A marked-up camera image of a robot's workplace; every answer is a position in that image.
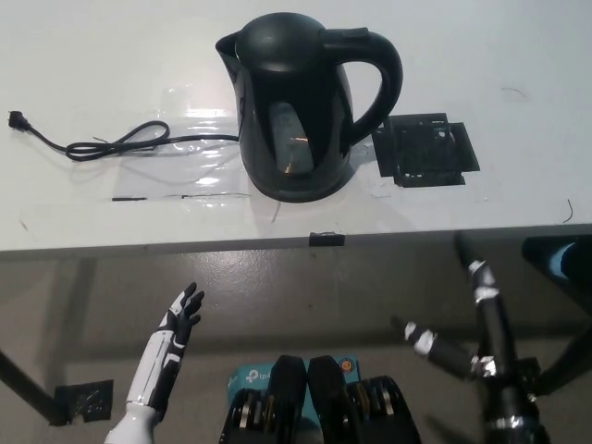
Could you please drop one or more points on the white and black left hand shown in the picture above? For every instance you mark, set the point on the white and black left hand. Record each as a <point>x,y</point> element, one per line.
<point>152,365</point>

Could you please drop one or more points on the black right hand silver tape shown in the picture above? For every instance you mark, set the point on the black right hand silver tape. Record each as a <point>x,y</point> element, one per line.
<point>497,351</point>

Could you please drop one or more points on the black electric kettle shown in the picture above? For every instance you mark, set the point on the black electric kettle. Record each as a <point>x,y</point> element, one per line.
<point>287,83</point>

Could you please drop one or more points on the black tape patch with scribbles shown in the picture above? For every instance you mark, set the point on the black tape patch with scribbles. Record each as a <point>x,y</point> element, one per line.
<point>83,400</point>

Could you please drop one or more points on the teal tp-link box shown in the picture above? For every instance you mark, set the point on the teal tp-link box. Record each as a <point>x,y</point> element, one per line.
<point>250,377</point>

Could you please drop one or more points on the blue round object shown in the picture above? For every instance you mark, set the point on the blue round object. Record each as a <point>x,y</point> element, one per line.
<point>565,259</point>

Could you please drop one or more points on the black slanted table leg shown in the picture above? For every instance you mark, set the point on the black slanted table leg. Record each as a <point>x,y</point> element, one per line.
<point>28,384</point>

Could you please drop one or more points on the thin black tape strip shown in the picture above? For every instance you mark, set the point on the thin black tape strip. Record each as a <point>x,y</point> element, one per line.
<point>129,199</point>

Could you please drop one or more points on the small black tape piece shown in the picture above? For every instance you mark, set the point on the small black tape piece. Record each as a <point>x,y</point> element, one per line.
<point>326,239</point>

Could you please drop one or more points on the black tape square patch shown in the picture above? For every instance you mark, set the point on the black tape square patch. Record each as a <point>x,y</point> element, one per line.
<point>416,157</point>

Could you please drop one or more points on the clear plastic film sheet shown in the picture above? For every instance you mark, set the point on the clear plastic film sheet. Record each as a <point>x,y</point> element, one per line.
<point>208,122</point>

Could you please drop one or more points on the black table frame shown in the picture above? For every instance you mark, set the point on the black table frame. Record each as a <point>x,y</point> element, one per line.
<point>536,259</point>

